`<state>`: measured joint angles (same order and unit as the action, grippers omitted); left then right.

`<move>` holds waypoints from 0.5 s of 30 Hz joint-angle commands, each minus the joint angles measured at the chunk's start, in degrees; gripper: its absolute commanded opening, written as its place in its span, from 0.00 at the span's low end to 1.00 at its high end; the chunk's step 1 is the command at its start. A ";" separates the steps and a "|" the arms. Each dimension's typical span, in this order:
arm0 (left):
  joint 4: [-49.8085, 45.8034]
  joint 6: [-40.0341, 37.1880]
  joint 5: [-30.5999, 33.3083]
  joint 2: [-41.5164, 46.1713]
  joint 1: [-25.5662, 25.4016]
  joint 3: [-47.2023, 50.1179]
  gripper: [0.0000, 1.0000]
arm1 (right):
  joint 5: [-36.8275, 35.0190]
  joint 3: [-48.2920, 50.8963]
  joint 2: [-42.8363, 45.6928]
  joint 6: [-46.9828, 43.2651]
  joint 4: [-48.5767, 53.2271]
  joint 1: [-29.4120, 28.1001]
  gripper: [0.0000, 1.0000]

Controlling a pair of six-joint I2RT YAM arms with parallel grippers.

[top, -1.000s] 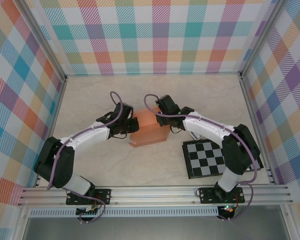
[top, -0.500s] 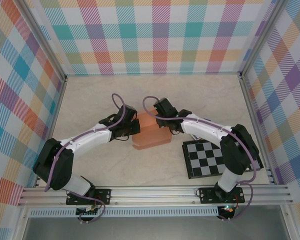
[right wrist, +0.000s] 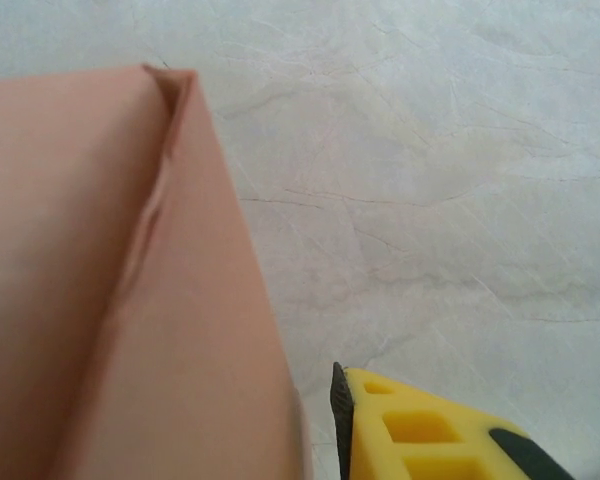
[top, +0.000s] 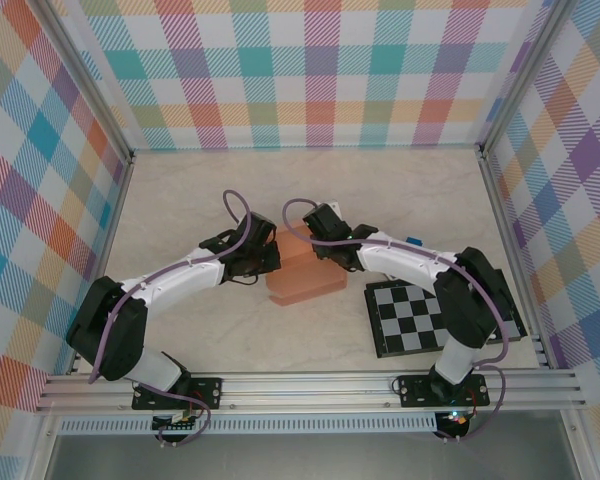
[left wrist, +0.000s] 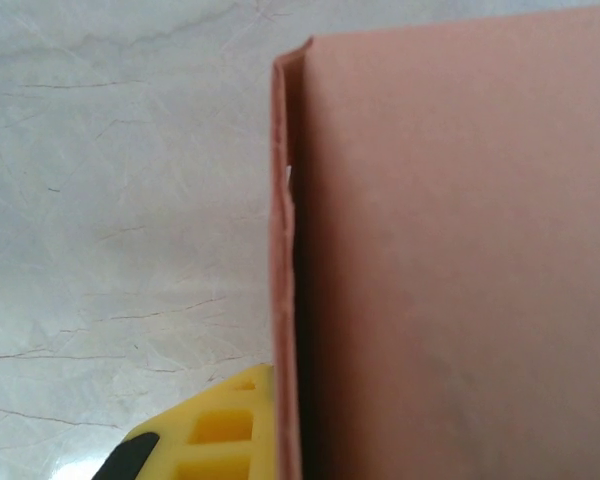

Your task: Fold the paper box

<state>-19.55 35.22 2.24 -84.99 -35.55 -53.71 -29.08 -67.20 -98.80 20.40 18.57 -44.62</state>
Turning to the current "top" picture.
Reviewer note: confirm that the small controller board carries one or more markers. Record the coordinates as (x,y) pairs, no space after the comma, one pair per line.
(457,419)
(177,422)

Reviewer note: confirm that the aluminium side rail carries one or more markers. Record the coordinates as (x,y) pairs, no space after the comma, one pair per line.
(512,250)

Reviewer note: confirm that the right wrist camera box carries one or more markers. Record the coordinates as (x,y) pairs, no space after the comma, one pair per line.
(322,217)

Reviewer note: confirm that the orange paper box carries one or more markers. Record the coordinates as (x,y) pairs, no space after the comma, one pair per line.
(305,280)

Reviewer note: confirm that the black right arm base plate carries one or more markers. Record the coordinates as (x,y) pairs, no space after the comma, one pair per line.
(415,392)

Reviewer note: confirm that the small blue object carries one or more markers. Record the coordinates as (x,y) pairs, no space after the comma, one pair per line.
(415,241)

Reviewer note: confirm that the aluminium frame post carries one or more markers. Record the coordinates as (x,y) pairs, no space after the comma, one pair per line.
(95,90)
(520,75)

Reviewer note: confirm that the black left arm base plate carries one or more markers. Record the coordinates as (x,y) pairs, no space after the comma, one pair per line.
(210,392)

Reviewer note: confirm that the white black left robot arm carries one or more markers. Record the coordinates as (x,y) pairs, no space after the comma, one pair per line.
(180,277)

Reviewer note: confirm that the grey metal shelf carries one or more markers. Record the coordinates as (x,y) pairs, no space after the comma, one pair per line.
(305,460)

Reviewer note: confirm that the black grey checkerboard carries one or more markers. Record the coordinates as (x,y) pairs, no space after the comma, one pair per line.
(405,325)

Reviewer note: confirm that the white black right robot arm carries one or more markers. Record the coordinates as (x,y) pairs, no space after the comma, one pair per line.
(405,262)

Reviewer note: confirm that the aluminium mounting rail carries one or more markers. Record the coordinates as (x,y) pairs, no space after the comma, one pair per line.
(305,392)

